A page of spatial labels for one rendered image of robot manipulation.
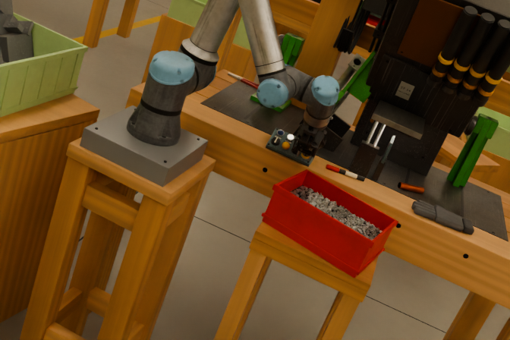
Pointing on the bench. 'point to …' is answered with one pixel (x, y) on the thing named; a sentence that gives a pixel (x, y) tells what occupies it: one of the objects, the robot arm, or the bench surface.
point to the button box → (286, 149)
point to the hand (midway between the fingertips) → (306, 151)
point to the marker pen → (344, 172)
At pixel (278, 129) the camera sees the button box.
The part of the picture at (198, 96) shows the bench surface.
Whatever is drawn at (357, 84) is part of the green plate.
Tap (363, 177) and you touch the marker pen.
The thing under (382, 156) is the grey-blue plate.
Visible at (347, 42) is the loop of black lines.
